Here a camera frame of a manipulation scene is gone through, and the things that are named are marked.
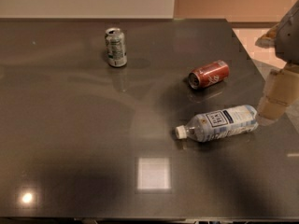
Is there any clear plastic water bottle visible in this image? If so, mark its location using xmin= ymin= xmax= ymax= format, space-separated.
xmin=175 ymin=105 xmax=258 ymax=143

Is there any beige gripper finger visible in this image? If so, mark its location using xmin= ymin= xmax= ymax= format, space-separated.
xmin=255 ymin=23 xmax=278 ymax=49
xmin=256 ymin=63 xmax=299 ymax=126

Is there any green and white soda can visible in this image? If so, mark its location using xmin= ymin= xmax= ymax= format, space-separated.
xmin=105 ymin=27 xmax=127 ymax=67

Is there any red coke can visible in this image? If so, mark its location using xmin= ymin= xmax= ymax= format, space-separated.
xmin=188 ymin=60 xmax=230 ymax=90

